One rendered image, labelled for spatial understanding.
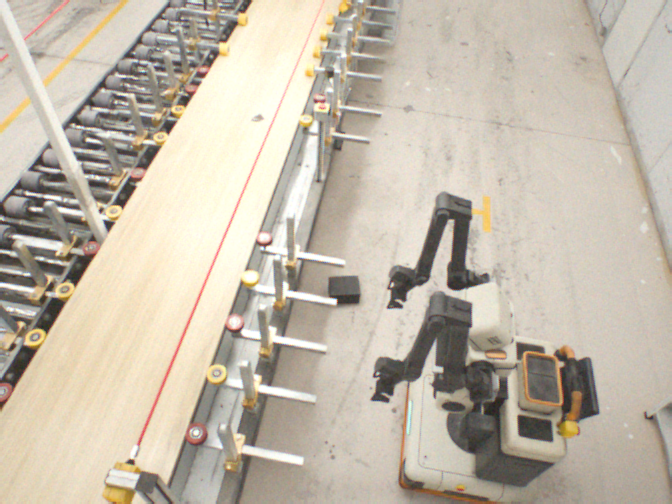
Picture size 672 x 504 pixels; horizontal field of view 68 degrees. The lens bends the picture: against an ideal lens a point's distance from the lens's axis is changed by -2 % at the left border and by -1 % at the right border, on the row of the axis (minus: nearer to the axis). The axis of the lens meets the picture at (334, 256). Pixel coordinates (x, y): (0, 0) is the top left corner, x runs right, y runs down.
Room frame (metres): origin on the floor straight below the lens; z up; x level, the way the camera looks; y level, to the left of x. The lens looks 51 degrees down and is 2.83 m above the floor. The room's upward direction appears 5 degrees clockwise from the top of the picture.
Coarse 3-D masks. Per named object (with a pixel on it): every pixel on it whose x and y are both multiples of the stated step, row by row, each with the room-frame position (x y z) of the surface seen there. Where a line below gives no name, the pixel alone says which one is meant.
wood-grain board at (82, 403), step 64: (256, 0) 4.15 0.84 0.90; (320, 0) 4.26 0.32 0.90; (256, 64) 3.19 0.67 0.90; (320, 64) 3.29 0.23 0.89; (192, 128) 2.43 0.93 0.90; (256, 128) 2.48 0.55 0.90; (192, 192) 1.89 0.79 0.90; (256, 192) 1.94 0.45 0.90; (128, 256) 1.43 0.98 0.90; (192, 256) 1.46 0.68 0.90; (64, 320) 1.05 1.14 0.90; (128, 320) 1.08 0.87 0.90; (192, 320) 1.11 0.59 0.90; (64, 384) 0.77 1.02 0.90; (128, 384) 0.79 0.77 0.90; (192, 384) 0.82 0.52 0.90; (0, 448) 0.50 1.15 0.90; (64, 448) 0.52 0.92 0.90; (128, 448) 0.55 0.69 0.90
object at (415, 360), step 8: (424, 320) 0.82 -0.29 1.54; (432, 320) 0.78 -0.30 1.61; (440, 320) 0.78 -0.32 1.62; (424, 328) 0.81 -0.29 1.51; (432, 328) 0.78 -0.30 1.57; (440, 328) 0.77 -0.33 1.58; (416, 336) 0.84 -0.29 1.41; (424, 336) 0.81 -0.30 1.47; (432, 336) 0.81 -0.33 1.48; (416, 344) 0.81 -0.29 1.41; (424, 344) 0.81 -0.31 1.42; (432, 344) 0.81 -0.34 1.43; (408, 352) 0.85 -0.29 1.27; (416, 352) 0.81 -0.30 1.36; (424, 352) 0.81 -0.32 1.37; (408, 360) 0.82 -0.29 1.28; (416, 360) 0.81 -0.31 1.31; (424, 360) 0.81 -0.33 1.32; (408, 368) 0.80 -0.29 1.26; (416, 368) 0.80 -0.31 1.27
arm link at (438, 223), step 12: (444, 192) 1.31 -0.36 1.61; (432, 216) 1.25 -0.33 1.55; (444, 216) 1.21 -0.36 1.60; (432, 228) 1.24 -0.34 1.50; (444, 228) 1.23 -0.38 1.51; (432, 240) 1.24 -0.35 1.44; (432, 252) 1.23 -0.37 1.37; (420, 264) 1.23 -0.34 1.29; (432, 264) 1.23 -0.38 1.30; (420, 276) 1.22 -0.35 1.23
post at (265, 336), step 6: (264, 306) 1.07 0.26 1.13; (258, 312) 1.06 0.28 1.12; (264, 312) 1.05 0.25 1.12; (258, 318) 1.06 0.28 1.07; (264, 318) 1.05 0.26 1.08; (264, 324) 1.05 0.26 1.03; (264, 330) 1.05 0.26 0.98; (264, 336) 1.05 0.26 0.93; (270, 336) 1.08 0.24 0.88; (264, 342) 1.05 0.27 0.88; (270, 342) 1.07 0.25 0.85
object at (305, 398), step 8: (224, 384) 0.86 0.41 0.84; (232, 384) 0.86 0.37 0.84; (240, 384) 0.87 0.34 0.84; (264, 392) 0.84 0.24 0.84; (272, 392) 0.85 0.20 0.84; (280, 392) 0.85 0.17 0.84; (288, 392) 0.85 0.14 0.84; (296, 392) 0.86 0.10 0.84; (296, 400) 0.83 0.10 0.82; (304, 400) 0.83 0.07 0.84; (312, 400) 0.83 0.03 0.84
